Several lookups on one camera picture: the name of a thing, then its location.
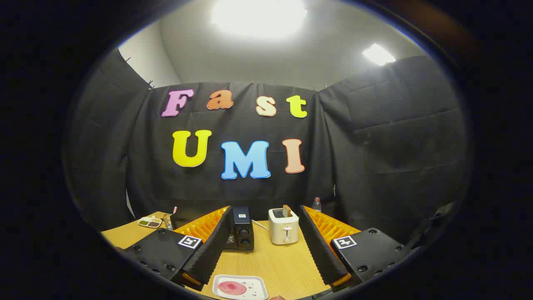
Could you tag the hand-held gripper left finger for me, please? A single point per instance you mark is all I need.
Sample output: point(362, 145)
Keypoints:
point(210, 250)

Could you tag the white divided dish of beans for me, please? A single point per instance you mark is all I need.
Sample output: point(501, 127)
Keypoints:
point(150, 222)

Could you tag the white square plate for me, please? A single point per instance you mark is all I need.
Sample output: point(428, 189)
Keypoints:
point(254, 285)

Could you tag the brown bread slice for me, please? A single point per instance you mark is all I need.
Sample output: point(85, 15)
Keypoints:
point(287, 211)

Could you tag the black backdrop cloth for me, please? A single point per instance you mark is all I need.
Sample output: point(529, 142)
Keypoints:
point(374, 146)

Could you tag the large ceiling light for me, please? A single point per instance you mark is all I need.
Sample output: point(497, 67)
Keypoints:
point(258, 16)

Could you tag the black toaster oven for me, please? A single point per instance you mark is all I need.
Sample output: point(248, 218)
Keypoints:
point(242, 231)

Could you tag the clear plastic water bottle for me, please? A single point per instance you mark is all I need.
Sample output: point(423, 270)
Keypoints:
point(316, 205)

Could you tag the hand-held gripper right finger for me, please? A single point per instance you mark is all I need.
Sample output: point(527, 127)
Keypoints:
point(320, 250)

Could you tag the pink round ham slice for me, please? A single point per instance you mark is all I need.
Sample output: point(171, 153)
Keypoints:
point(231, 288)

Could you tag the white toaster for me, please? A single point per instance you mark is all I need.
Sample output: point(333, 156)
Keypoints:
point(283, 231)

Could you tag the small ceiling light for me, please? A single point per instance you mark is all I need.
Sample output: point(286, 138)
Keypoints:
point(378, 54)

